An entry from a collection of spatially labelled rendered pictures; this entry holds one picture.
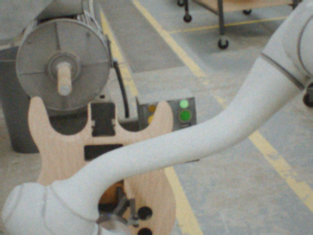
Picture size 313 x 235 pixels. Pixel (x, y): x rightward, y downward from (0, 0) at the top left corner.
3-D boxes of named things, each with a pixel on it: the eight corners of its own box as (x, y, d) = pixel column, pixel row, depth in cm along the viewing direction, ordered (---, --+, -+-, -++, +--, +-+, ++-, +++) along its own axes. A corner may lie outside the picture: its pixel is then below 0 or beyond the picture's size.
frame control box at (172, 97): (122, 159, 198) (112, 84, 190) (186, 150, 201) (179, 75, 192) (130, 191, 175) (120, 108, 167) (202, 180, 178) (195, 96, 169)
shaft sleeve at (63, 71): (56, 75, 159) (59, 63, 159) (68, 77, 160) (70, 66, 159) (56, 94, 143) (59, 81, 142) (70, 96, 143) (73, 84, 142)
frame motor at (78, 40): (30, 82, 202) (17, 5, 194) (110, 71, 206) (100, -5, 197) (24, 121, 164) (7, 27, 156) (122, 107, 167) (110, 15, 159)
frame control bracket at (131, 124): (105, 133, 184) (103, 120, 182) (166, 124, 186) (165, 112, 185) (106, 137, 180) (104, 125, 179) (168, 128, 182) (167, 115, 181)
